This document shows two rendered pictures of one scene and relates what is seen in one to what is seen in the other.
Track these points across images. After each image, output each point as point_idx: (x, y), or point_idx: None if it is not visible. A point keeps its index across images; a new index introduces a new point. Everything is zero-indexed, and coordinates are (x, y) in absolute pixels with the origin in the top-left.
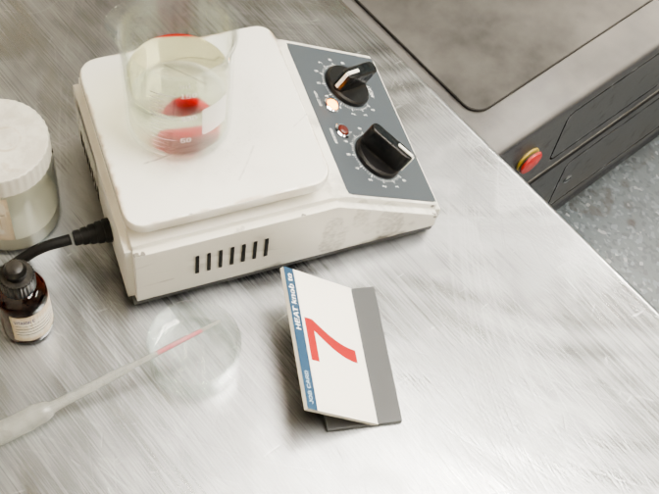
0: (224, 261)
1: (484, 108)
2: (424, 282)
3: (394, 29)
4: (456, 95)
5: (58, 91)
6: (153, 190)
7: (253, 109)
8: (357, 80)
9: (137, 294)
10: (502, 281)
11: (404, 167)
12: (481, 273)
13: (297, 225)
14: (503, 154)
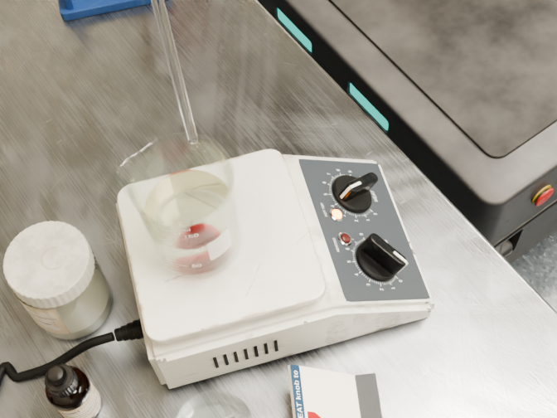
0: (239, 357)
1: (503, 155)
2: (420, 368)
3: (428, 90)
4: (479, 144)
5: (117, 195)
6: (171, 307)
7: (262, 228)
8: (359, 191)
9: (167, 385)
10: (491, 367)
11: (399, 270)
12: (472, 360)
13: (301, 329)
14: (519, 194)
